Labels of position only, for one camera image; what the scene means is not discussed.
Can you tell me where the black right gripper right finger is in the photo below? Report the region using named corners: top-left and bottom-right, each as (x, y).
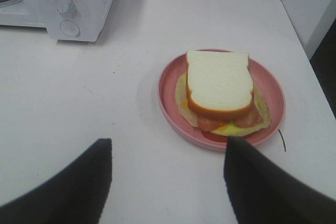
top-left (223, 136), bottom-right (335, 223)

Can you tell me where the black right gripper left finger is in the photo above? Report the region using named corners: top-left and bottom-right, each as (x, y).
top-left (1, 138), bottom-right (112, 223)

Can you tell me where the round door release button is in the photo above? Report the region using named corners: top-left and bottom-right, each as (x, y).
top-left (59, 20), bottom-right (80, 37)

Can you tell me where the white timer knob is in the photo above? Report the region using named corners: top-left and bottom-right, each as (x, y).
top-left (47, 0), bottom-right (72, 14)

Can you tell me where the white microwave oven body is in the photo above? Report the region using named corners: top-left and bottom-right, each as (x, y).
top-left (1, 0), bottom-right (113, 42)

